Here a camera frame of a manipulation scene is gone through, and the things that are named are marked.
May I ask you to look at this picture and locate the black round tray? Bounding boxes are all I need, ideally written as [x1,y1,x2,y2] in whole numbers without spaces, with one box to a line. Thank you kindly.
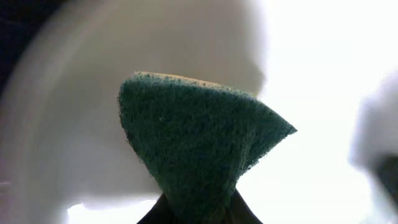
[1,0,66,90]

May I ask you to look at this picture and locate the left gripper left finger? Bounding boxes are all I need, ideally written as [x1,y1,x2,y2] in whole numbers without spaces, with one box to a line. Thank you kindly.
[137,194,174,224]

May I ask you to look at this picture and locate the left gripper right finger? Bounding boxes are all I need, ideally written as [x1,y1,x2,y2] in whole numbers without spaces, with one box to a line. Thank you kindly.
[228,190,262,224]

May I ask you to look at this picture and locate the green yellow sponge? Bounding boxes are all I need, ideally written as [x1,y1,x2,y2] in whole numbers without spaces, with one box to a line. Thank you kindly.
[118,72,296,224]

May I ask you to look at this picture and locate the light green plate front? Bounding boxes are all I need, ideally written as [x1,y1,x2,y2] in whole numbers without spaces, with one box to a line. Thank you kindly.
[0,0,398,224]

